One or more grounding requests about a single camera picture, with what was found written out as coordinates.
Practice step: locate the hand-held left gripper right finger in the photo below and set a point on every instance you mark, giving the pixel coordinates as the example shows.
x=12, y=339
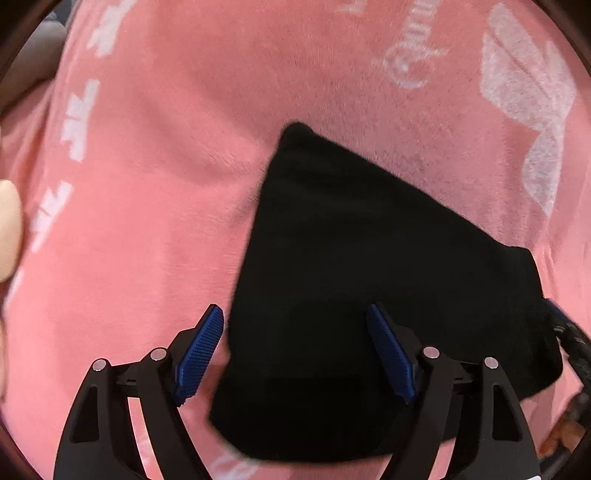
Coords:
x=391, y=353

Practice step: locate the black pants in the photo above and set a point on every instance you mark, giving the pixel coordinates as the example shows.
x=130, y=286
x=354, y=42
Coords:
x=360, y=258

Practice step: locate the cream flower plush pillow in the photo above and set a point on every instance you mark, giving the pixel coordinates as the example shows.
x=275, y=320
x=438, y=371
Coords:
x=8, y=230

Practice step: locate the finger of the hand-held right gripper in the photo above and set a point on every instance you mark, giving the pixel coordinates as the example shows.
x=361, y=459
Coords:
x=559, y=314
x=579, y=406

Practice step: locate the pink printed blanket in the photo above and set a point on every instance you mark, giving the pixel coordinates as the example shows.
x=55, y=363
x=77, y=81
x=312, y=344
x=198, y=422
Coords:
x=152, y=194

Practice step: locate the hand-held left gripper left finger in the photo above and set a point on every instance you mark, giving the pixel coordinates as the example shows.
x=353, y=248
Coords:
x=202, y=353

